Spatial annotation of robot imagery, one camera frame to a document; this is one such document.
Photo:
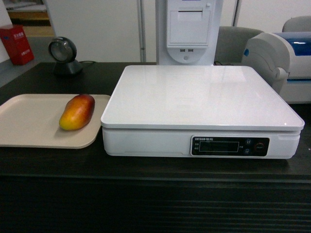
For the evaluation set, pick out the black barcode scanner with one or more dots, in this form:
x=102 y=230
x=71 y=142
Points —
x=64 y=52

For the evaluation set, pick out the beige plastic tray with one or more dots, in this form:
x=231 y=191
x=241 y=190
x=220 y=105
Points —
x=32 y=120

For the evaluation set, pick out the red fire extinguisher box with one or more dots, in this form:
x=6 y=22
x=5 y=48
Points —
x=16 y=44

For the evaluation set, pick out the grey chair far right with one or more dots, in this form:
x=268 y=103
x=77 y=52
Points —
x=297 y=24

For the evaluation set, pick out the white blue label printer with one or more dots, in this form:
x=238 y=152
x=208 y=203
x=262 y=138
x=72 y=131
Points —
x=283 y=60

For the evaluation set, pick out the black slatted checkout counter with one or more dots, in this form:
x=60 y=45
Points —
x=87 y=191

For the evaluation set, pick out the grey chair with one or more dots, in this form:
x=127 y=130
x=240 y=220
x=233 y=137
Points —
x=231 y=43
x=297 y=24

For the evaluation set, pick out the red yellow mango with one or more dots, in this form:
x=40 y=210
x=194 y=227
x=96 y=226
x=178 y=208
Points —
x=77 y=113

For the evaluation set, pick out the white checkout scale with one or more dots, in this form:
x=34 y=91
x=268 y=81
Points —
x=198 y=111

